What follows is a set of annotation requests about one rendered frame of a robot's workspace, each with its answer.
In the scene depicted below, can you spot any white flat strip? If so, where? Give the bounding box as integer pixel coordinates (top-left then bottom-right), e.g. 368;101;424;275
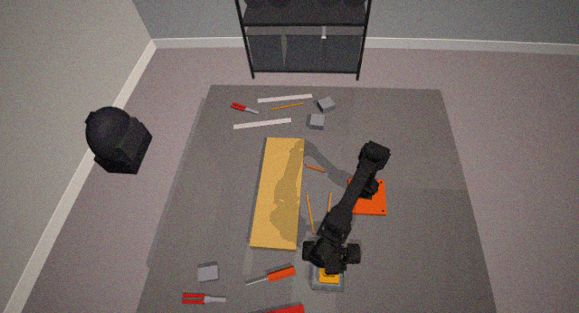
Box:
258;93;312;103
233;118;291;129

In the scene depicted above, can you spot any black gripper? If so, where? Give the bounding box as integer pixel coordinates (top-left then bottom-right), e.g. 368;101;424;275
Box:
302;241;361;264

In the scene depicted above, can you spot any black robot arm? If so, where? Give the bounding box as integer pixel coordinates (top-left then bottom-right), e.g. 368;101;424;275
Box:
308;140;391;275

